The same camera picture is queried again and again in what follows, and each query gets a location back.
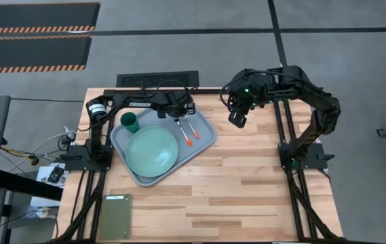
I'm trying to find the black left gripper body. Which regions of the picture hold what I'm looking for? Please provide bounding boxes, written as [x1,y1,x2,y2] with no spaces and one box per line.
[158,89,196,119]

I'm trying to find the white cable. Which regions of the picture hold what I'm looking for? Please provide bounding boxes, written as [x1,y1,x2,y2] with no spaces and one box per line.
[15,126,78,171]

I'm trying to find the teal plastic cup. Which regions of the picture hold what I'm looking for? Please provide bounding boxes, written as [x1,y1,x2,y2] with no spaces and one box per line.
[119,111,140,134]

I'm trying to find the black hazard-striped floor mat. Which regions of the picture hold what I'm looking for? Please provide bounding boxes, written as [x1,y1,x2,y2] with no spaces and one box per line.
[0,35,93,75]
[0,1,101,35]

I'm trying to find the metal spoon orange handle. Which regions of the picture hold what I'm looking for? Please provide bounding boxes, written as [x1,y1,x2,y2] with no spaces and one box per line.
[175,118,194,148]

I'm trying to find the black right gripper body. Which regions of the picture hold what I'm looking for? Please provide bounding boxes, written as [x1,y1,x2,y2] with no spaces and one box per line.
[225,68,273,115]

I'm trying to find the black floor vent grille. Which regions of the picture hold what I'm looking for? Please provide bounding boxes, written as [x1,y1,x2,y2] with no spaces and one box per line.
[116,70,200,88]

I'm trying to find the pale green round plate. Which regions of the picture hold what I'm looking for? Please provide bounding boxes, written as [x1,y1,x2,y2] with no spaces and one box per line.
[125,125,180,178]

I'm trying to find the white paper sheet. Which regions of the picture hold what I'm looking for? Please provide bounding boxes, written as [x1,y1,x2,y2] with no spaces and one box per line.
[36,162,66,186]

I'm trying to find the black side desk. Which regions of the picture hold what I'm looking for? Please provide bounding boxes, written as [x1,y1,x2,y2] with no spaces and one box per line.
[0,168,64,201]

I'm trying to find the olive green notebook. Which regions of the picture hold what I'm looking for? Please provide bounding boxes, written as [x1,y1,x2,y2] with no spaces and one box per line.
[98,193,134,242]

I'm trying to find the metal fork orange handle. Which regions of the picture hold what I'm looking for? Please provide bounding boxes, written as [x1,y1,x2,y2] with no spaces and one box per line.
[183,115,201,140]

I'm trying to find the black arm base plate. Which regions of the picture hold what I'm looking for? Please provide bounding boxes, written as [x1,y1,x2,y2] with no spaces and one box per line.
[64,144,114,171]
[277,142,335,171]

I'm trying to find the small black device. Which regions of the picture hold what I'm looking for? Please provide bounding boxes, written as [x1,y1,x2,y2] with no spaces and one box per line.
[47,165,66,184]

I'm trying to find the black aluminium table frame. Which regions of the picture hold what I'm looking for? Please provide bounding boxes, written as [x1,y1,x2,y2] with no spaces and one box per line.
[52,87,346,243]

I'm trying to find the yellow cable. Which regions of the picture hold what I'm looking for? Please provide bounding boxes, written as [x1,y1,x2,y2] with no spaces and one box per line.
[0,146,33,161]

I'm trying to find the grey plastic tray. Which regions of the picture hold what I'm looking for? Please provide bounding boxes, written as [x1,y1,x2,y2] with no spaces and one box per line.
[109,106,218,188]

